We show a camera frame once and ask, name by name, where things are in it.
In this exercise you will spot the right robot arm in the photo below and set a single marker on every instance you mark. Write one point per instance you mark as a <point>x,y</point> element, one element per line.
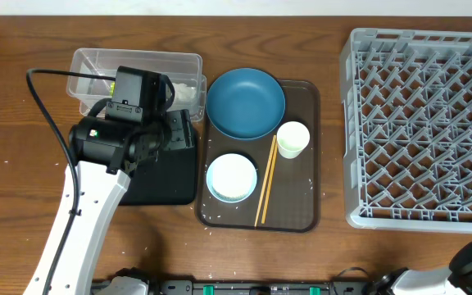
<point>454,279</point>

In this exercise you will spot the white cup green inside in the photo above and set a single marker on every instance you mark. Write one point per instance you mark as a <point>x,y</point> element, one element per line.
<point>292,138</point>

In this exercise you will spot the white tissue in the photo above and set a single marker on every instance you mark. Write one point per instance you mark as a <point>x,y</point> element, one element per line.
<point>184,93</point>

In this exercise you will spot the brown serving tray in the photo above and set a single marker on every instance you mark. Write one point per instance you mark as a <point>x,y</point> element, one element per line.
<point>294,204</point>

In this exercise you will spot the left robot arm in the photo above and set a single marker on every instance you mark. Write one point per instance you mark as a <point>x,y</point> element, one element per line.
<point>130,148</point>

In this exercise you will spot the grey dishwasher rack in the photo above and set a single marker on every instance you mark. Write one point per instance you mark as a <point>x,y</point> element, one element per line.
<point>407,99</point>

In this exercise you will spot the black plastic tray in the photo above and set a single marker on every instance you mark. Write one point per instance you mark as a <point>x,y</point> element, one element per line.
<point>168,177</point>

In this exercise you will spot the light blue rice bowl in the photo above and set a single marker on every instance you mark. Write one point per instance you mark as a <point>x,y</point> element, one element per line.
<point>231,178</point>

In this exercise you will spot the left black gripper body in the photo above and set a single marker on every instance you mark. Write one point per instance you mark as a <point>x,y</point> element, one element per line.
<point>179,138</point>

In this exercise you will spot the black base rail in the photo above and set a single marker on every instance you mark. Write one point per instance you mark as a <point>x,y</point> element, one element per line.
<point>236,288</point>

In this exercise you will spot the wooden chopstick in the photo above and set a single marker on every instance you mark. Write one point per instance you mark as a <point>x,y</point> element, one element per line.
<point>265,179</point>
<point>270,176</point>

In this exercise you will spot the blue plate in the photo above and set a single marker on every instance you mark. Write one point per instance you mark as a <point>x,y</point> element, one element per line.
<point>245,103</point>

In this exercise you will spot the clear plastic waste bin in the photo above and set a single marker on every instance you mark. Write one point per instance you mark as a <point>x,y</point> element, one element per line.
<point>180,67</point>

